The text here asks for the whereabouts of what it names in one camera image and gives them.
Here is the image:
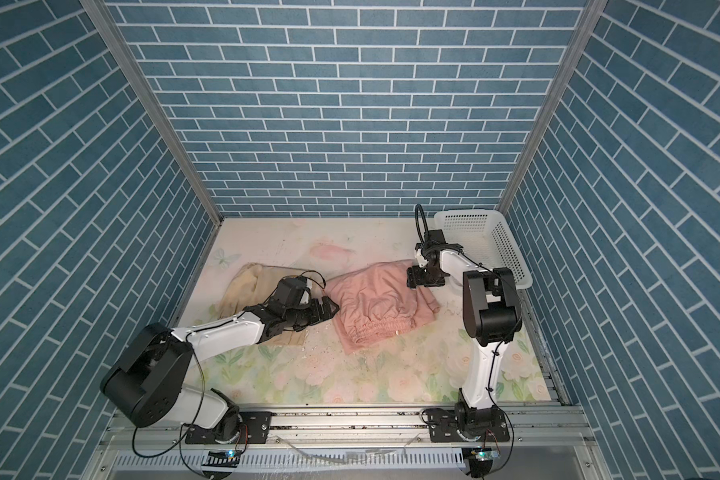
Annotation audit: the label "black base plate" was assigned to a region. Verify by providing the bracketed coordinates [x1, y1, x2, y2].
[212, 411, 273, 444]
[420, 408, 511, 443]

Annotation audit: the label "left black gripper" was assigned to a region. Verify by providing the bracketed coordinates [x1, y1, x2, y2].
[284, 294, 342, 331]

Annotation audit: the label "left aluminium corner post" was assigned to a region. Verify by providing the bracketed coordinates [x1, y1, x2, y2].
[80, 0, 223, 228]

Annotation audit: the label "white plastic basket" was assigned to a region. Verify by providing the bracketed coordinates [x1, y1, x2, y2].
[434, 209, 533, 290]

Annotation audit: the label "right aluminium corner post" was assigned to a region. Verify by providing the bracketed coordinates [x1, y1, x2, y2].
[496, 0, 607, 217]

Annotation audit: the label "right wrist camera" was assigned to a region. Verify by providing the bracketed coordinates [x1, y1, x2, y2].
[414, 242, 428, 268]

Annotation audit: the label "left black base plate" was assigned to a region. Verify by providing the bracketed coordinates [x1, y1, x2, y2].
[212, 411, 273, 444]

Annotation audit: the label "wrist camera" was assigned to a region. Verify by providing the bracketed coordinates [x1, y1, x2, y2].
[414, 242, 428, 268]
[271, 275, 311, 308]

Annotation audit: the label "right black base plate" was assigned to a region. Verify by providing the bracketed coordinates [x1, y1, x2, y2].
[420, 408, 511, 443]

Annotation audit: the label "beige shorts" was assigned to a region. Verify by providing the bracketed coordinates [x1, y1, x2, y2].
[216, 263, 323, 346]

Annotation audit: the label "aluminium corner post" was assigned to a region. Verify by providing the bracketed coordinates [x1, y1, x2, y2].
[80, 0, 223, 228]
[496, 0, 607, 217]

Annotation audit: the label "aluminium front rail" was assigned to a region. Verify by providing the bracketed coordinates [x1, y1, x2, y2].
[82, 402, 610, 479]

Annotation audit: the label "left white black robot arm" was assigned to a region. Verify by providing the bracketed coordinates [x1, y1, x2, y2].
[100, 296, 340, 443]

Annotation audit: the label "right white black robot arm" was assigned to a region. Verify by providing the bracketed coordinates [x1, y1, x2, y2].
[406, 228, 522, 442]

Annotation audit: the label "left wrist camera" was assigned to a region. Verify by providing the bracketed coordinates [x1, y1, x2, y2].
[271, 275, 311, 308]

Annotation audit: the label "pink shorts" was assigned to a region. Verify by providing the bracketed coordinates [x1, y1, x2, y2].
[325, 260, 440, 355]

